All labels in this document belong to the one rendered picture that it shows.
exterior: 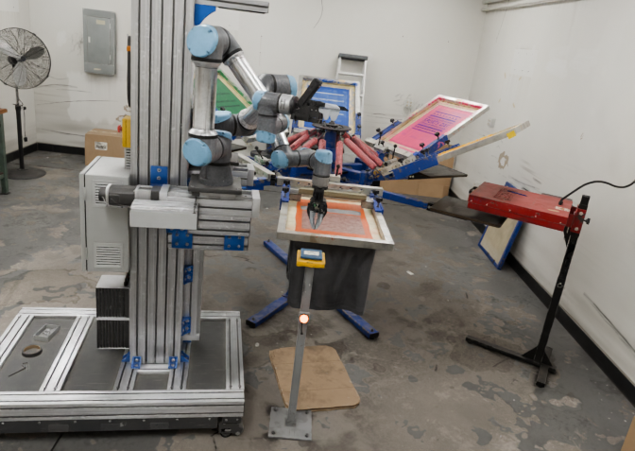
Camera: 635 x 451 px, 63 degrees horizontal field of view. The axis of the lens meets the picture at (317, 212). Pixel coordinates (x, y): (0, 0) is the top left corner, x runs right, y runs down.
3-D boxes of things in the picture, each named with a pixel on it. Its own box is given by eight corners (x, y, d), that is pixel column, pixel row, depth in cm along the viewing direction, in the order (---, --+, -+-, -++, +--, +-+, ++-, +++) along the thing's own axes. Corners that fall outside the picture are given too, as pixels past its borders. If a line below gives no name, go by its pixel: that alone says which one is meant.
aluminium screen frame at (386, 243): (393, 251, 257) (394, 244, 256) (276, 238, 254) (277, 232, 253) (374, 202, 332) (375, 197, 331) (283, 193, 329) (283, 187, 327)
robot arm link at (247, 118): (222, 119, 277) (270, 68, 235) (247, 119, 286) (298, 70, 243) (227, 140, 275) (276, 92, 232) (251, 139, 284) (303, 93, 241)
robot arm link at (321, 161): (325, 147, 227) (336, 152, 220) (322, 172, 230) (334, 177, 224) (310, 148, 222) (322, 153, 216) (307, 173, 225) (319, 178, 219)
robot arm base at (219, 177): (197, 185, 219) (197, 163, 216) (198, 176, 233) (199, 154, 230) (232, 187, 222) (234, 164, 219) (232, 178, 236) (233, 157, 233)
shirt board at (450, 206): (508, 222, 355) (511, 211, 353) (497, 237, 321) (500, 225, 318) (336, 179, 412) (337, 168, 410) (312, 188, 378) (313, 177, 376)
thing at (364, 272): (365, 317, 279) (377, 243, 265) (282, 308, 276) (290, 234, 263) (365, 314, 282) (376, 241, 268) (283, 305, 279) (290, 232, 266)
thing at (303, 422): (311, 441, 259) (335, 268, 229) (267, 437, 258) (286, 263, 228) (311, 410, 280) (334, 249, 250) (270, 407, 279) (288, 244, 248)
